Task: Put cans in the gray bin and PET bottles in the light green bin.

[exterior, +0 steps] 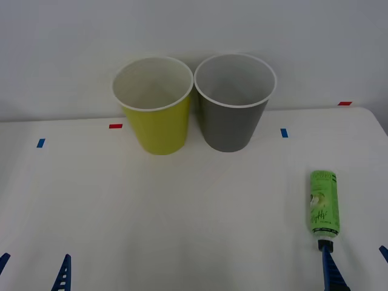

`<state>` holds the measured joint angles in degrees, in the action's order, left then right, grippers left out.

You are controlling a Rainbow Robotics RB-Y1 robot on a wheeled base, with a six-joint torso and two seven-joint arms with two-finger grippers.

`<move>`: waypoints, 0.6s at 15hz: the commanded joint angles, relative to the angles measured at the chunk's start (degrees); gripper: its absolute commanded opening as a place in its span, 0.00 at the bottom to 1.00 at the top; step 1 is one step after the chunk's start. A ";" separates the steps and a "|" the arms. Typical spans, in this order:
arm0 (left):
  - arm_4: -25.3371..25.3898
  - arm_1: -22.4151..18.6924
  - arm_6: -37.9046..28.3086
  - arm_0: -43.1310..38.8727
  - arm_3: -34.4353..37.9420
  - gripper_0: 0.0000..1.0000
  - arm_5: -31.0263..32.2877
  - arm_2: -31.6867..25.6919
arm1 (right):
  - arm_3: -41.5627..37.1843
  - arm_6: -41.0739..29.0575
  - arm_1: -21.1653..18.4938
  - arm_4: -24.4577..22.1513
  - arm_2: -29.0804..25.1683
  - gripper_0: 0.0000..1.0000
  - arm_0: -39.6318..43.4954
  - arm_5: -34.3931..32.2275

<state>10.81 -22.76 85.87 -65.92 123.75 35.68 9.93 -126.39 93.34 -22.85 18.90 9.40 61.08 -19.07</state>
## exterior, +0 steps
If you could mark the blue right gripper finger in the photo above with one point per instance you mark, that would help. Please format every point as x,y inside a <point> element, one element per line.
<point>332,276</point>
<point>385,253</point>

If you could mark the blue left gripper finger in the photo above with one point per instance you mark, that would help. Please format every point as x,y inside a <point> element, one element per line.
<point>3,260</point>
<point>65,279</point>

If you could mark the green label plastic bottle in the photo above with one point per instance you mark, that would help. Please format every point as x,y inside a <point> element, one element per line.
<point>322,200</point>

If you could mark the yellow-green plastic bin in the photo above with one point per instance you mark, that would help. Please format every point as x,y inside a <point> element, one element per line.
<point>157,133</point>

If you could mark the grey plastic bin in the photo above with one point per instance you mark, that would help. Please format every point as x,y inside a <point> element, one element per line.
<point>227,127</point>

